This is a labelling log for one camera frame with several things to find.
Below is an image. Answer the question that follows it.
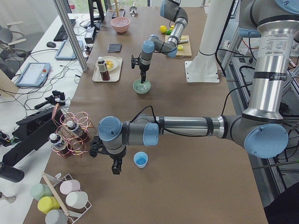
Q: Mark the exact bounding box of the black keyboard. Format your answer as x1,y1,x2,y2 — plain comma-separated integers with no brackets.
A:
53,19,76,42

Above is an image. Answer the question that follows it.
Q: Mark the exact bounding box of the black computer mouse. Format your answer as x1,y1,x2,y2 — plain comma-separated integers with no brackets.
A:
46,42,56,48

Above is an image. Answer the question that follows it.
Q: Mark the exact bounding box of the wooden rack handle stick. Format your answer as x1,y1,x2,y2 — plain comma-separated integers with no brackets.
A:
42,173,70,217

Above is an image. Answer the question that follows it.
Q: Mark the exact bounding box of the grey cup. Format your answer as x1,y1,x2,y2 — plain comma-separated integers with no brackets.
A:
45,210,68,224

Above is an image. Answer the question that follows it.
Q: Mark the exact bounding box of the yellow lemon upper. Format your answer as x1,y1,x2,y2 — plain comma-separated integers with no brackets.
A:
159,25,168,34

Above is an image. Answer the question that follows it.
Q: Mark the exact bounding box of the steel ice scoop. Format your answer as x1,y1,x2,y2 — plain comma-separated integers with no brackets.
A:
129,2,137,17

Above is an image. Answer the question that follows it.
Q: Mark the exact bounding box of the dark drink bottle on tray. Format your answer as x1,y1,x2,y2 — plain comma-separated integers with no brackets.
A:
98,56,110,81

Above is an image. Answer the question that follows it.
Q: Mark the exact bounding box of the copper wire bottle rack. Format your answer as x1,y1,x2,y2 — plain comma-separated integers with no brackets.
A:
51,104,93,158

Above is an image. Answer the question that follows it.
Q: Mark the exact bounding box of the light blue cup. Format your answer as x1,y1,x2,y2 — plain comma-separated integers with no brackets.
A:
133,152,148,168

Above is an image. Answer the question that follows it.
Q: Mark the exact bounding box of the cream round plate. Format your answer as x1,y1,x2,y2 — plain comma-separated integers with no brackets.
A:
102,56,119,72

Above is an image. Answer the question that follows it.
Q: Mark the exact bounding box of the white cup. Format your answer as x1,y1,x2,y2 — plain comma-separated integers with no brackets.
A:
65,191,88,209

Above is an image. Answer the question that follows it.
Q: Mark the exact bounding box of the half lemon slice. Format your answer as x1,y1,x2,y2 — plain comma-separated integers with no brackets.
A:
177,45,184,51

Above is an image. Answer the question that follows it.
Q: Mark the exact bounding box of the teach pendant tablet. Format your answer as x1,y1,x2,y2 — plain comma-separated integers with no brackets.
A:
16,63,50,88
55,40,77,61

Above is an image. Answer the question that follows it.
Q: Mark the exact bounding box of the mint green bowl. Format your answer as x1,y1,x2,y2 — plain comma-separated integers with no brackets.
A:
133,79,151,94

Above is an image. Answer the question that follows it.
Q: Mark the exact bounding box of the teach pendant tablet far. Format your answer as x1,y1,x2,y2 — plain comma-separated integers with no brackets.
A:
55,40,77,61

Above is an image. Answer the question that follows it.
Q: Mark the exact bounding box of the aluminium frame post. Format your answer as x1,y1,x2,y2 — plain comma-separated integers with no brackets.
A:
53,0,87,72

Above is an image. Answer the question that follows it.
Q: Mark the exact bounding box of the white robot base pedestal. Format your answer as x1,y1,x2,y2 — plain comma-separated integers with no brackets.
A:
185,0,234,83

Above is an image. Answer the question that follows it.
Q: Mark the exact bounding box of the mint green cup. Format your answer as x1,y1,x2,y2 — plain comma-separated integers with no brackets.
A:
30,183,52,201

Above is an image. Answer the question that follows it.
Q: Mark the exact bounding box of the yellow cup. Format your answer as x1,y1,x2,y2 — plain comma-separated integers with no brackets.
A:
37,196,60,214

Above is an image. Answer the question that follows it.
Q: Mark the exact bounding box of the grey folded cloth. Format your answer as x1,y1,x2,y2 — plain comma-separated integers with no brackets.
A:
108,43,122,53

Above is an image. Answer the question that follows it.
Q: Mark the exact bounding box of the white wire cup rack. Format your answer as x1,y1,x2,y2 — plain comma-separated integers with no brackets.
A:
46,173,92,224

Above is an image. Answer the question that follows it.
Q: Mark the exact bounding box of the pink bowl of ice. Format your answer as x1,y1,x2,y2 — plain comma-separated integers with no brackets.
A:
110,17,130,34

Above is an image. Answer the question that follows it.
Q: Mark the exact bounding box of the pink cup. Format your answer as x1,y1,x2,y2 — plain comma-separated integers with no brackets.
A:
60,179,80,195

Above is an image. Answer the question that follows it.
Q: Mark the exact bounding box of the bottle in rack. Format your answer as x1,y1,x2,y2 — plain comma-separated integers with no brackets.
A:
67,120,88,140
49,133,71,157

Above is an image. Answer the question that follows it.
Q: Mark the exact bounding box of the wooden cutting board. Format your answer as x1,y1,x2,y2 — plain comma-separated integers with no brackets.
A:
176,35,192,57

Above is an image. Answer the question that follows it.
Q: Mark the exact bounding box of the cream serving tray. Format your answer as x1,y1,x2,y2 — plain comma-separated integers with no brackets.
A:
92,56,122,82

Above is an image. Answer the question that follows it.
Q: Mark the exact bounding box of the glazed donut bread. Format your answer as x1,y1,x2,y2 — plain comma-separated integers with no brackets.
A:
106,60,114,70

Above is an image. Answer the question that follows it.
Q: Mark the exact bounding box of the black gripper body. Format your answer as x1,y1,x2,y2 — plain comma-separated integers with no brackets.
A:
111,157,122,175
140,69,146,82

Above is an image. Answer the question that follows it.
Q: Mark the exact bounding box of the teach pendant tablet near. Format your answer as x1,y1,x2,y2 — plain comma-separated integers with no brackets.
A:
16,63,50,88

